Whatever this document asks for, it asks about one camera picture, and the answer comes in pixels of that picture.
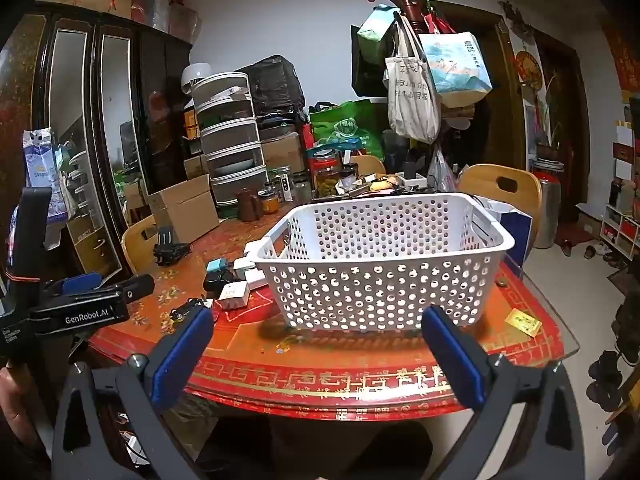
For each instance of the white perforated plastic basket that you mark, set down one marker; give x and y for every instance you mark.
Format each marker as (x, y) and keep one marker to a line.
(375, 258)

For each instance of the green shopping bag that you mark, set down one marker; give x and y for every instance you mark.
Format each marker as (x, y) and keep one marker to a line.
(350, 130)

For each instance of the black power adapter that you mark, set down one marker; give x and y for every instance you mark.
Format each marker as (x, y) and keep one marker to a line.
(217, 282)

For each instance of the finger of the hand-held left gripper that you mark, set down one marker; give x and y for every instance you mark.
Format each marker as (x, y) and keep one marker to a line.
(82, 282)
(135, 287)

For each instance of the white and blue bag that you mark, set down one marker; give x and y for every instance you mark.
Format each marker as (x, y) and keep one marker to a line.
(515, 230)

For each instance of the white charger with red mark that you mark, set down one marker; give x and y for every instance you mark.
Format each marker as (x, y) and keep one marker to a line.
(235, 296)

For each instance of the yellow orange packet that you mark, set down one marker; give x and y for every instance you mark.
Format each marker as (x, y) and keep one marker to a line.
(378, 186)

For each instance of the light blue charger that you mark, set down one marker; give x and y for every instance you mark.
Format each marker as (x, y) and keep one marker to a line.
(216, 266)

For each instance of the black woven bag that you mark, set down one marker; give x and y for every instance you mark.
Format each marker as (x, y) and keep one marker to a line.
(272, 82)

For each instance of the small white charger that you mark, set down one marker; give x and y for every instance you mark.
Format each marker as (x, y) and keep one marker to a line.
(255, 279)

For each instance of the white shoe rack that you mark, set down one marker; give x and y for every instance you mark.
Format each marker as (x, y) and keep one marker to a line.
(620, 227)

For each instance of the steel canister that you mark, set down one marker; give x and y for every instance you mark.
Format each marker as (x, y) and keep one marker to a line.
(547, 210)

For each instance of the green gift bag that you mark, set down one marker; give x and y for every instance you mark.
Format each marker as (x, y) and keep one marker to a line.
(377, 25)

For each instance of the open cardboard box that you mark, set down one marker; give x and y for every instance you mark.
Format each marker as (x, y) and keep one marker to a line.
(187, 215)

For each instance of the white fan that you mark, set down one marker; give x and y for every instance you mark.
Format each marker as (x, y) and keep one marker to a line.
(195, 77)

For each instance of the white slim device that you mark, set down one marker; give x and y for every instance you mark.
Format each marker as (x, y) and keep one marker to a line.
(284, 187)

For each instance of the red round wall decoration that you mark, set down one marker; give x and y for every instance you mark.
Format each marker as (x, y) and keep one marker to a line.
(529, 67)

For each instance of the black hanging bag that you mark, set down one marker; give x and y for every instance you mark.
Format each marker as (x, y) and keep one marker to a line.
(367, 72)

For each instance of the plastic wrapped bundle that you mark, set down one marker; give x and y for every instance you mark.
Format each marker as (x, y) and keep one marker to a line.
(170, 15)

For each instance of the pair of slippers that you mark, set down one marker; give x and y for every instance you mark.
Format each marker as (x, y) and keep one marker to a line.
(592, 250)

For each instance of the canvas tote bag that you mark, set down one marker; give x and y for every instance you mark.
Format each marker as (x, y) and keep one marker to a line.
(412, 105)

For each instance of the black plug adapter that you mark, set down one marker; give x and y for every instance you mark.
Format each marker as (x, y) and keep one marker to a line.
(411, 167)

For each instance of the blue printed bag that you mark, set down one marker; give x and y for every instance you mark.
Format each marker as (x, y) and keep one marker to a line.
(455, 70)

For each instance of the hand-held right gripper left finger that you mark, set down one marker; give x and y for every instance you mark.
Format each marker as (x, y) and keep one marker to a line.
(182, 355)

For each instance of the blue and white packet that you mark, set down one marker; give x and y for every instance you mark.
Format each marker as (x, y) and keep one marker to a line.
(40, 165)

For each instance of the white plastic drawer tower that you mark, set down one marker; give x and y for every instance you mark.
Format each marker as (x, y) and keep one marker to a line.
(227, 132)

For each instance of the brown cardboard box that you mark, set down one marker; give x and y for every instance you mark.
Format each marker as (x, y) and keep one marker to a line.
(280, 152)

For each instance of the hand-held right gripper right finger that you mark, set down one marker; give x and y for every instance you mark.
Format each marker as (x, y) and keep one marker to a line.
(455, 360)

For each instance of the person's left forearm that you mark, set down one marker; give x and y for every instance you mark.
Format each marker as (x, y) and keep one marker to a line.
(12, 402)

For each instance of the white power strip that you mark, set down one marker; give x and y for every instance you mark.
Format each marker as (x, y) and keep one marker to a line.
(412, 182)

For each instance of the wooden chair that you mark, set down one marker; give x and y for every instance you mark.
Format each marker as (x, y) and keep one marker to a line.
(369, 164)
(137, 250)
(525, 185)

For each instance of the red lidded glass jar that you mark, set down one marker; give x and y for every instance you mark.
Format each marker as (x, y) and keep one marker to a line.
(326, 172)

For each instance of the brown teapot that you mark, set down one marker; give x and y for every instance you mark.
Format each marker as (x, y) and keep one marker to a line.
(248, 205)

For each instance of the empty glass jar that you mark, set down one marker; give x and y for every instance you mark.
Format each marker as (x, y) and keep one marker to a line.
(301, 186)

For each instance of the pair of black shoes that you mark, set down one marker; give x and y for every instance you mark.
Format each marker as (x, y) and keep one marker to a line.
(607, 377)

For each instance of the yellow card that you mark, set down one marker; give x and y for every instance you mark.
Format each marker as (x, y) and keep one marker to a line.
(522, 321)

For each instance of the wooden door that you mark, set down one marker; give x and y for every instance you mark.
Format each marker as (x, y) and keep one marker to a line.
(500, 110)

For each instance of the dark wooden mirrored wardrobe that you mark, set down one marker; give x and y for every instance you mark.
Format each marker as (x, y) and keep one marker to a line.
(150, 110)

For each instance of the small orange jar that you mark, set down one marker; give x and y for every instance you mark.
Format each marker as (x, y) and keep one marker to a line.
(270, 204)

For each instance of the clear plastic bag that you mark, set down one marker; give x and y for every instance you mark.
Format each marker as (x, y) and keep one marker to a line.
(442, 170)

